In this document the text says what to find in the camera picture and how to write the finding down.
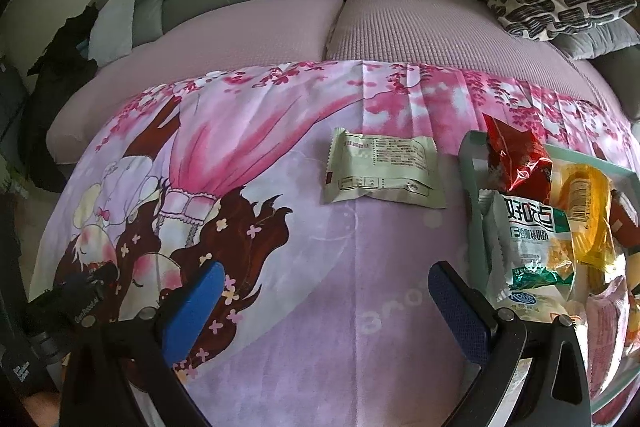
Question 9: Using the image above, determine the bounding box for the white green snack packet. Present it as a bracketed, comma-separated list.
[479, 189, 576, 288]

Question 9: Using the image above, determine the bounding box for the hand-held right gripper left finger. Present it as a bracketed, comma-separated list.
[59, 261, 226, 427]

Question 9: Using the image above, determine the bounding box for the pink sofa cover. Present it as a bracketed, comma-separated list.
[47, 0, 621, 168]

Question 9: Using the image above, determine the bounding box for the black clothing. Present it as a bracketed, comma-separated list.
[26, 4, 101, 192]

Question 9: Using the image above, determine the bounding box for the teal rimmed white tray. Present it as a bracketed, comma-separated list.
[457, 129, 640, 427]

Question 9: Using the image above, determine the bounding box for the beige snack packet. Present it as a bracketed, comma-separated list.
[322, 127, 447, 209]

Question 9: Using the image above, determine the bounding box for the white packet blue logo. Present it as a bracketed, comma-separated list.
[492, 284, 588, 325]

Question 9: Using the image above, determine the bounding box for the light grey pillow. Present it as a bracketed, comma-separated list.
[89, 0, 137, 66]

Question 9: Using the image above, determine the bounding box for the yellow snack packet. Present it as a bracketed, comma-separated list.
[547, 162, 628, 303]

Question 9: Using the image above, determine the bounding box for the printed pink blanket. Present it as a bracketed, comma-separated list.
[27, 59, 640, 427]

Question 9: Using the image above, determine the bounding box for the dark red snack packet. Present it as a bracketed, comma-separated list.
[482, 114, 553, 202]

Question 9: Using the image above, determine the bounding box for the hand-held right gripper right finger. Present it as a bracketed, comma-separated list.
[427, 261, 593, 427]

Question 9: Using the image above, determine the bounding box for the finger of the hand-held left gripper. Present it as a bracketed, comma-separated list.
[67, 262, 120, 296]

